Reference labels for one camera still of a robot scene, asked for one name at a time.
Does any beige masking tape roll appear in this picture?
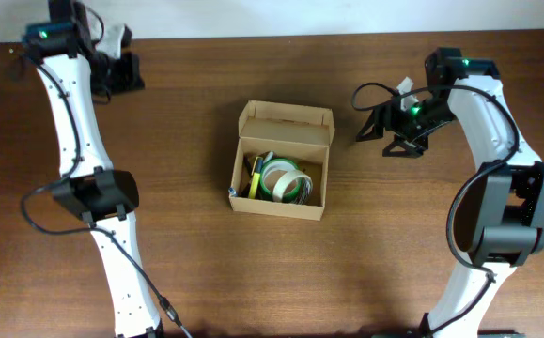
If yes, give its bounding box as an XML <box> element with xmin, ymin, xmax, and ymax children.
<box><xmin>272</xmin><ymin>170</ymin><xmax>313</xmax><ymax>205</ymax></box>

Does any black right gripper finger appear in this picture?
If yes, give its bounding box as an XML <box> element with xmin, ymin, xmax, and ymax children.
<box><xmin>355</xmin><ymin>108</ymin><xmax>388</xmax><ymax>142</ymax></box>
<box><xmin>382</xmin><ymin>138</ymin><xmax>427</xmax><ymax>158</ymax></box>

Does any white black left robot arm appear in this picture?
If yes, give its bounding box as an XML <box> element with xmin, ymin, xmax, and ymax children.
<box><xmin>23</xmin><ymin>1</ymin><xmax>164</xmax><ymax>337</ymax></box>

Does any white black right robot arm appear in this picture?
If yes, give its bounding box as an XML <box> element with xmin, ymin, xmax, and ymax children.
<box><xmin>355</xmin><ymin>47</ymin><xmax>544</xmax><ymax>337</ymax></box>

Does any black ballpoint pen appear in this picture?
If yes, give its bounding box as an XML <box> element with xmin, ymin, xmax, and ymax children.
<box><xmin>243</xmin><ymin>156</ymin><xmax>253</xmax><ymax>177</ymax></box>

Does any green tape roll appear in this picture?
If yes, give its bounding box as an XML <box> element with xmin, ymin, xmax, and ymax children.
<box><xmin>259</xmin><ymin>158</ymin><xmax>298</xmax><ymax>203</ymax></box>

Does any brown cardboard box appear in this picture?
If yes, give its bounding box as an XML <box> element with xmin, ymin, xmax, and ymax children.
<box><xmin>228</xmin><ymin>100</ymin><xmax>334</xmax><ymax>221</ymax></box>

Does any yellow highlighter marker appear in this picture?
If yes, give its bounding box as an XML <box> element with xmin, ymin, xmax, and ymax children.
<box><xmin>248</xmin><ymin>156</ymin><xmax>263</xmax><ymax>199</ymax></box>

